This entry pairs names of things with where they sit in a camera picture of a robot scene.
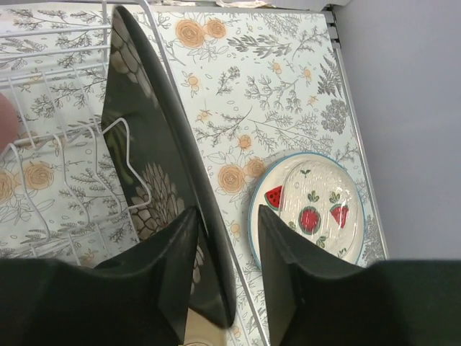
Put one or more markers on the strawberry pattern white plate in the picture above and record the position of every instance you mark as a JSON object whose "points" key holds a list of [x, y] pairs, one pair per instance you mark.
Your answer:
{"points": [[268, 193]]}

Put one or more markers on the white wire dish rack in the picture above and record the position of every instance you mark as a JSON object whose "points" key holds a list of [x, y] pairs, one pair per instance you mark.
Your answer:
{"points": [[53, 68]]}

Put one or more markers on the beige bowl black inside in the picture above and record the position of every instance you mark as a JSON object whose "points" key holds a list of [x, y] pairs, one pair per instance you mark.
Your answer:
{"points": [[201, 332]]}

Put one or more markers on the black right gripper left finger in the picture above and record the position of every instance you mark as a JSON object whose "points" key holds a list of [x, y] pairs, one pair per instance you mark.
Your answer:
{"points": [[139, 297]]}

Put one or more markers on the clear glass plate on strawberry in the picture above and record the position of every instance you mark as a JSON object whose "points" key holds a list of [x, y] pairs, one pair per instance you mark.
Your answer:
{"points": [[320, 202]]}

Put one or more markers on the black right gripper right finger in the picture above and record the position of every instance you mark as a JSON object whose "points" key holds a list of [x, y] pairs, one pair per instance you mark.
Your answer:
{"points": [[315, 298]]}

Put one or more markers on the black floral square plate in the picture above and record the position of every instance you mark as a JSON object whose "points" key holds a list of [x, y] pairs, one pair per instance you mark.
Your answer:
{"points": [[159, 165]]}

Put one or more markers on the pink plastic cup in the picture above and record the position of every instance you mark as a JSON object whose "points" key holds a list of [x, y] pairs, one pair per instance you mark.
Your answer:
{"points": [[9, 124]]}

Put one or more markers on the floral tablecloth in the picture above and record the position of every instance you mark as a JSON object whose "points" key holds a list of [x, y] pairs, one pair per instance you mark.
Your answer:
{"points": [[303, 106]]}

